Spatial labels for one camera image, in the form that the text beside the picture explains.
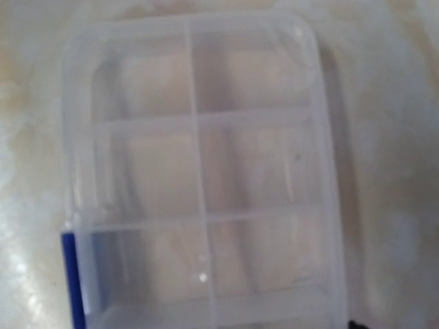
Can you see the clear plastic pill organizer box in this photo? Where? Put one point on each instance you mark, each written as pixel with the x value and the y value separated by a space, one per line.
pixel 200 175

